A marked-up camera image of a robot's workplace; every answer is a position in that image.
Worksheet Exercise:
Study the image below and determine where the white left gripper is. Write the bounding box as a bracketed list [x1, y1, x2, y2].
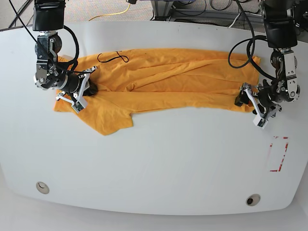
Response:
[234, 83, 282, 121]

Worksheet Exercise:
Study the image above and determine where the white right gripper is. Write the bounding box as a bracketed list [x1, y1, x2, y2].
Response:
[55, 66, 98, 106]

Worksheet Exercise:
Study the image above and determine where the orange t-shirt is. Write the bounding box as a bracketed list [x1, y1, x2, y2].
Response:
[52, 47, 262, 137]

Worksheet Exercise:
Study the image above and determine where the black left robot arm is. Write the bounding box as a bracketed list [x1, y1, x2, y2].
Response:
[235, 0, 300, 128]

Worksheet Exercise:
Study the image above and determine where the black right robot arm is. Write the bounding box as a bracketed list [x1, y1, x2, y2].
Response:
[33, 0, 98, 113]

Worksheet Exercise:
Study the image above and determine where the red tape rectangle marking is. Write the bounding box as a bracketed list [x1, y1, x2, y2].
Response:
[267, 136, 289, 172]

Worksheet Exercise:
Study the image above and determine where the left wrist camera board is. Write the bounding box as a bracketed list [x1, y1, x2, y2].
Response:
[253, 115, 268, 129]

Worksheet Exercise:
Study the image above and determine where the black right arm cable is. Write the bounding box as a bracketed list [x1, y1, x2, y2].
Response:
[8, 0, 97, 77]

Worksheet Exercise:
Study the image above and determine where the white cable on floor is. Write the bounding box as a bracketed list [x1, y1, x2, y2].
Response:
[228, 11, 263, 28]

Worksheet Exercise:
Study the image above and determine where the yellow cable on floor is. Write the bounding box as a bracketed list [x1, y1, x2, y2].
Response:
[88, 2, 131, 22]

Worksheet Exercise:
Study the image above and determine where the right table cable grommet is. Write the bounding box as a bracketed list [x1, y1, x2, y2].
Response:
[246, 194, 261, 206]

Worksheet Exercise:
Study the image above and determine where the table cable grommet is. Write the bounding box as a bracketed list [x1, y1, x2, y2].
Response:
[36, 181, 50, 194]
[246, 194, 261, 206]

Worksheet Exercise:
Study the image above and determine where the aluminium frame stand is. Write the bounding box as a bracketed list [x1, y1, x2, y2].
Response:
[150, 0, 263, 26]

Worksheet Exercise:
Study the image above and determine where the black cable on floor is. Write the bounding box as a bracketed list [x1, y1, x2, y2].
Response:
[8, 0, 34, 27]

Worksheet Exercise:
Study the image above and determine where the left table cable grommet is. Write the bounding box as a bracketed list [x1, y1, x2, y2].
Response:
[36, 181, 50, 194]

